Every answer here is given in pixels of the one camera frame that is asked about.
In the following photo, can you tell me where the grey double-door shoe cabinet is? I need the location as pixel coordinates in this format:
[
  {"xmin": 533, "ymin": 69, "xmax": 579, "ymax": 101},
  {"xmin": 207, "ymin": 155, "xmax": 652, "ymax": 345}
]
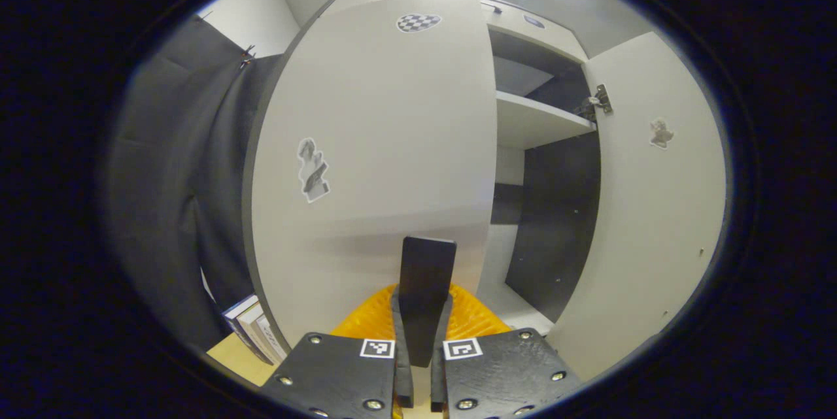
[{"xmin": 327, "ymin": 0, "xmax": 615, "ymax": 335}]

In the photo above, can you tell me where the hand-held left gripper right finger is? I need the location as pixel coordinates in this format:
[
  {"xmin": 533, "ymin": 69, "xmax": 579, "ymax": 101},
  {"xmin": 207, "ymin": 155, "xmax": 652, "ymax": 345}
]
[{"xmin": 430, "ymin": 284, "xmax": 583, "ymax": 419}]

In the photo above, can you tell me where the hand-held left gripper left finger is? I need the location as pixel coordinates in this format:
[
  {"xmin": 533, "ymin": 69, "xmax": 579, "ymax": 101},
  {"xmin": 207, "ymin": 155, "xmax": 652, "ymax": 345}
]
[{"xmin": 258, "ymin": 284, "xmax": 414, "ymax": 419}]

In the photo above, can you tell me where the black backdrop cloth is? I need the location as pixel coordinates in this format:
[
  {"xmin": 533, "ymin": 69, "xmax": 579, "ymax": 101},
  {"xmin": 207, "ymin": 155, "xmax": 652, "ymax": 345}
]
[{"xmin": 105, "ymin": 14, "xmax": 285, "ymax": 348}]

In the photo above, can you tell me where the stack of books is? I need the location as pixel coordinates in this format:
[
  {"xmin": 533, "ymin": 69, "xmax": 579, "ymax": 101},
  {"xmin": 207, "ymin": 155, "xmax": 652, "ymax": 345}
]
[{"xmin": 222, "ymin": 295, "xmax": 288, "ymax": 365}]

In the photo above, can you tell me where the grey cabinet door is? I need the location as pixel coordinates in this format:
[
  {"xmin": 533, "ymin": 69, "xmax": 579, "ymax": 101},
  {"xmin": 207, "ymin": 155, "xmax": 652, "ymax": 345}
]
[
  {"xmin": 242, "ymin": 0, "xmax": 499, "ymax": 354},
  {"xmin": 546, "ymin": 31, "xmax": 728, "ymax": 382}
]

